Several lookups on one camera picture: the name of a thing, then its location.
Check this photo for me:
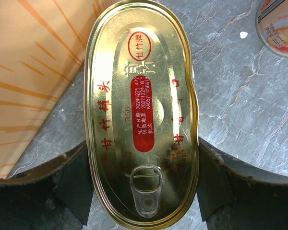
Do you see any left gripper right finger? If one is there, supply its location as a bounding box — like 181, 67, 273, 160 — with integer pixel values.
197, 138, 288, 230

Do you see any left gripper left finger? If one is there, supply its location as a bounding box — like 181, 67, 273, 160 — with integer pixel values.
0, 142, 94, 230

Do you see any oval fish can front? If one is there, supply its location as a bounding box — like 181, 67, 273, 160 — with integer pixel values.
84, 0, 199, 230

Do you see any white-lid cylindrical can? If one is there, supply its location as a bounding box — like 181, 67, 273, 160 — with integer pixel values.
255, 0, 288, 57

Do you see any wooden cabinet box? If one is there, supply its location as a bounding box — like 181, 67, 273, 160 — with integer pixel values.
0, 0, 112, 179

